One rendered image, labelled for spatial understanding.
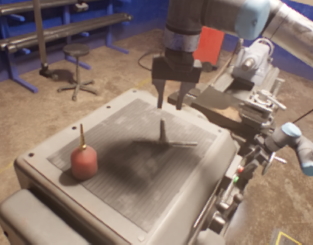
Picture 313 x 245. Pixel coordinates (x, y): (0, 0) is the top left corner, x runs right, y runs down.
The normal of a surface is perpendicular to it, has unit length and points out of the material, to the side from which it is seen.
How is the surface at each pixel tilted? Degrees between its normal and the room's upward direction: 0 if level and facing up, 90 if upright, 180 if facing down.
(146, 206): 0
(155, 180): 0
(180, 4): 89
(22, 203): 0
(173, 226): 45
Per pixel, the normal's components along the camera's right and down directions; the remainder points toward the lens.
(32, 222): 0.12, -0.80
